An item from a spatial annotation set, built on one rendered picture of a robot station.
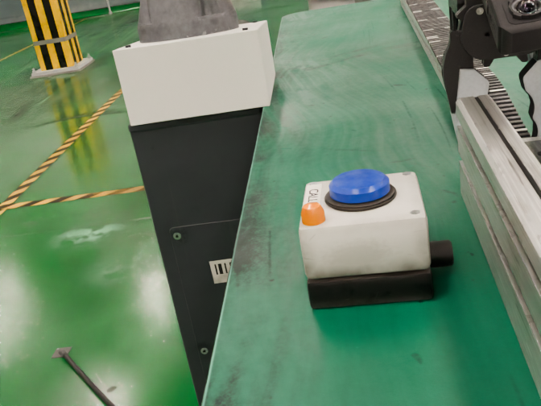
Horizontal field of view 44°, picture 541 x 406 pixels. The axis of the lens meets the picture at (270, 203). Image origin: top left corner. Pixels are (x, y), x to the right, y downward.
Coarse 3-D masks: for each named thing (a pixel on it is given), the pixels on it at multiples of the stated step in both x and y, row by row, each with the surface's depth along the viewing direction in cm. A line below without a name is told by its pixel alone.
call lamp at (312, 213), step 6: (306, 204) 43; (312, 204) 42; (318, 204) 42; (306, 210) 42; (312, 210) 42; (318, 210) 42; (306, 216) 42; (312, 216) 42; (318, 216) 42; (324, 216) 43; (306, 222) 42; (312, 222) 42; (318, 222) 42
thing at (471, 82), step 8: (464, 72) 58; (472, 72) 58; (480, 72) 59; (464, 80) 59; (472, 80) 58; (480, 80) 58; (464, 88) 59; (472, 88) 59; (480, 88) 59; (488, 88) 59; (464, 96) 59; (472, 96) 59; (456, 120) 60; (456, 128) 61; (456, 136) 61
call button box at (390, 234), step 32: (320, 192) 47; (416, 192) 45; (320, 224) 42; (352, 224) 42; (384, 224) 42; (416, 224) 41; (320, 256) 43; (352, 256) 43; (384, 256) 42; (416, 256) 42; (448, 256) 45; (320, 288) 44; (352, 288) 44; (384, 288) 43; (416, 288) 43
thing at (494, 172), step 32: (480, 96) 53; (480, 128) 46; (512, 128) 46; (480, 160) 45; (512, 160) 40; (480, 192) 46; (512, 192) 36; (480, 224) 48; (512, 224) 36; (512, 256) 37; (512, 288) 38; (512, 320) 39
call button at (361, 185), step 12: (336, 180) 45; (348, 180) 45; (360, 180) 44; (372, 180) 44; (384, 180) 44; (336, 192) 44; (348, 192) 43; (360, 192) 43; (372, 192) 43; (384, 192) 44
